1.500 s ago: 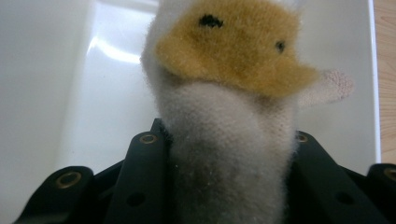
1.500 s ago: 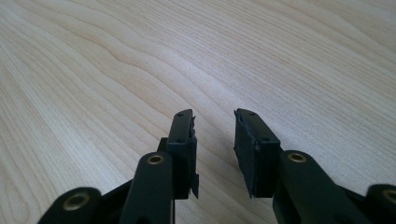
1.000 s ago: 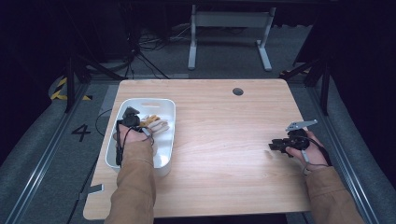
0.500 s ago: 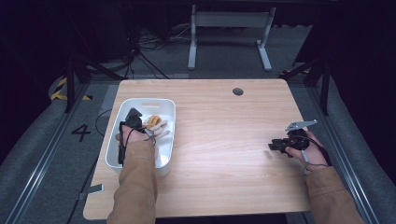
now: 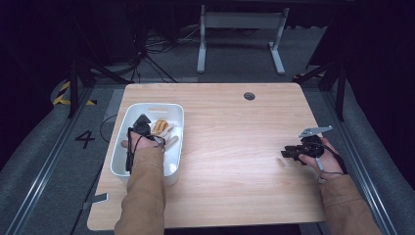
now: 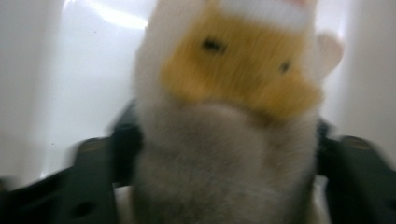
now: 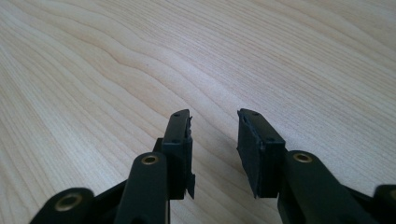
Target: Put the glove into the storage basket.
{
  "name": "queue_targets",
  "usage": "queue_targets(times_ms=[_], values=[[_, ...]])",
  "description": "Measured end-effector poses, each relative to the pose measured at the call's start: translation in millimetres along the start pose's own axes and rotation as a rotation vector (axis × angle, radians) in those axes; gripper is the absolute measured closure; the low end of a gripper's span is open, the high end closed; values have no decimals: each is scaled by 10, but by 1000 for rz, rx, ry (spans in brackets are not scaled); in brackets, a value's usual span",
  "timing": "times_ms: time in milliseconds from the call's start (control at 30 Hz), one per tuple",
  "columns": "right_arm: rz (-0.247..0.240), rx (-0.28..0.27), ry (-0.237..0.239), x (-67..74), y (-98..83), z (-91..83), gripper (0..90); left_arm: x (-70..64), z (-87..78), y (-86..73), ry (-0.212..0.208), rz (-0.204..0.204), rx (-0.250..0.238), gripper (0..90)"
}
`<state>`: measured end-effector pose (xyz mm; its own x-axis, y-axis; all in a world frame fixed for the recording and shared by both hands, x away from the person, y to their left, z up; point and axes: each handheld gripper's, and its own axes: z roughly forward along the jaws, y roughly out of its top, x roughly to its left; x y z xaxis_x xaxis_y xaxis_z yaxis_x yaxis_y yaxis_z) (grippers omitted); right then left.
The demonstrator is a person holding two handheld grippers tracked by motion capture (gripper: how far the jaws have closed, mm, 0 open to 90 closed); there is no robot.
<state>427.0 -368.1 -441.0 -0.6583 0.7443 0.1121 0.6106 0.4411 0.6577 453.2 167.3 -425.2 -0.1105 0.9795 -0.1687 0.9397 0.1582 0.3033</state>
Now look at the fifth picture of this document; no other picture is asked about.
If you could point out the black metal stand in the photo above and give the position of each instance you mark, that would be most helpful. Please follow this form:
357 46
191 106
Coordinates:
73 91
341 94

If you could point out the grey metal table frame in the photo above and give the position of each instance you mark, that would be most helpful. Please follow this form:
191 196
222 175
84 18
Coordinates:
241 20

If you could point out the person's left hand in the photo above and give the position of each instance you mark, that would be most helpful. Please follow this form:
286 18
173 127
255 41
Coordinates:
140 143

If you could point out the white plastic bin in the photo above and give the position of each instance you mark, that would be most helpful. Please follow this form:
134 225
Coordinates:
171 163

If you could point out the yellow black hazard tape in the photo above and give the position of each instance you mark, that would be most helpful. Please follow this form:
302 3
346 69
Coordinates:
62 94

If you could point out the person's right hand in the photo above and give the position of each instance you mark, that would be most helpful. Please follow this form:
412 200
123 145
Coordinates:
328 161

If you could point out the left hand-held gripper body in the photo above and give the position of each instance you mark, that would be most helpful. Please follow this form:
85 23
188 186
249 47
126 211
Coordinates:
142 125

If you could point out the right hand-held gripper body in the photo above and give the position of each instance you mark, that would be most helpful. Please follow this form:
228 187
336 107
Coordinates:
311 148

